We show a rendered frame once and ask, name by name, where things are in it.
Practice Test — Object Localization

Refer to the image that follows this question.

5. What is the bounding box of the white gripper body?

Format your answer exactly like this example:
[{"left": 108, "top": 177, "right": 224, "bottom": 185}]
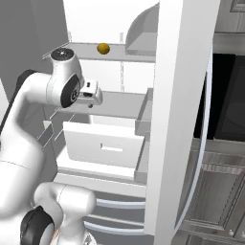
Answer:
[{"left": 78, "top": 90, "right": 104, "bottom": 108}]

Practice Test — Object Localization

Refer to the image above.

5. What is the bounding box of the grey glass fridge shelf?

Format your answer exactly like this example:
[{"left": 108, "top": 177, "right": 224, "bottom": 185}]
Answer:
[
  {"left": 42, "top": 41, "right": 157, "bottom": 63},
  {"left": 53, "top": 90, "right": 153, "bottom": 120}
]

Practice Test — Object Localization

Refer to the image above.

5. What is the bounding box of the white fridge drawer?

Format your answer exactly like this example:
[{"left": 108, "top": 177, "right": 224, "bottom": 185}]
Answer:
[{"left": 62, "top": 121, "right": 145, "bottom": 170}]

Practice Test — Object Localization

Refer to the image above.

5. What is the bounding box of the yellow lemon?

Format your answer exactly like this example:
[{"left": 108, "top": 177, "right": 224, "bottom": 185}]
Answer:
[{"left": 97, "top": 42, "right": 111, "bottom": 56}]

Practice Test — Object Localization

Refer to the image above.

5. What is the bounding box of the white open fridge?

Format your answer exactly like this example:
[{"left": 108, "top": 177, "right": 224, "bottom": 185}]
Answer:
[{"left": 0, "top": 0, "right": 161, "bottom": 245}]

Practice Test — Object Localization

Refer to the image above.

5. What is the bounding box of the white fridge door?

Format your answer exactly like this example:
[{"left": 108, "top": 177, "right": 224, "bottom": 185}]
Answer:
[{"left": 143, "top": 0, "right": 222, "bottom": 245}]

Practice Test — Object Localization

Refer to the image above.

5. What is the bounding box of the grey rectangular door bin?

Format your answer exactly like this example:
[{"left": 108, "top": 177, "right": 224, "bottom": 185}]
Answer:
[
  {"left": 134, "top": 87, "right": 155, "bottom": 137},
  {"left": 133, "top": 140, "right": 151, "bottom": 185}
]

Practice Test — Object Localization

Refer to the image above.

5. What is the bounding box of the rounded grey door bin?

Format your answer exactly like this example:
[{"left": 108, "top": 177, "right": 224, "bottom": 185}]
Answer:
[{"left": 124, "top": 2, "right": 161, "bottom": 57}]

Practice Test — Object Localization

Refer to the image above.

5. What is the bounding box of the black built-in oven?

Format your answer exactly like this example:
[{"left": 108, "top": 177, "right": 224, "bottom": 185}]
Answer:
[{"left": 192, "top": 32, "right": 245, "bottom": 142}]

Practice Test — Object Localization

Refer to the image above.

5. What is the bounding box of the grey wooden cupboard run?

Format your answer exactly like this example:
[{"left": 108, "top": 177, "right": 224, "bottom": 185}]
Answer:
[{"left": 173, "top": 137, "right": 245, "bottom": 245}]

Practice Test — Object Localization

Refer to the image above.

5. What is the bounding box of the silver freezer drawer handle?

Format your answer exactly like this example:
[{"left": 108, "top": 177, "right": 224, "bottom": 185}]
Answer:
[
  {"left": 82, "top": 219, "right": 145, "bottom": 236},
  {"left": 95, "top": 197, "right": 146, "bottom": 211}
]

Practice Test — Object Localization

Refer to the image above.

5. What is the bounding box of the curved silver fridge door handle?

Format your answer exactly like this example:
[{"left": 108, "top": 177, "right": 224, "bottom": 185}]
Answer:
[{"left": 171, "top": 44, "right": 214, "bottom": 235}]

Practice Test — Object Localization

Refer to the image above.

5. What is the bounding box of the grey wooden wall cupboard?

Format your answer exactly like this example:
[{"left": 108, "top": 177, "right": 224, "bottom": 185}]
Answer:
[{"left": 213, "top": 0, "right": 245, "bottom": 33}]

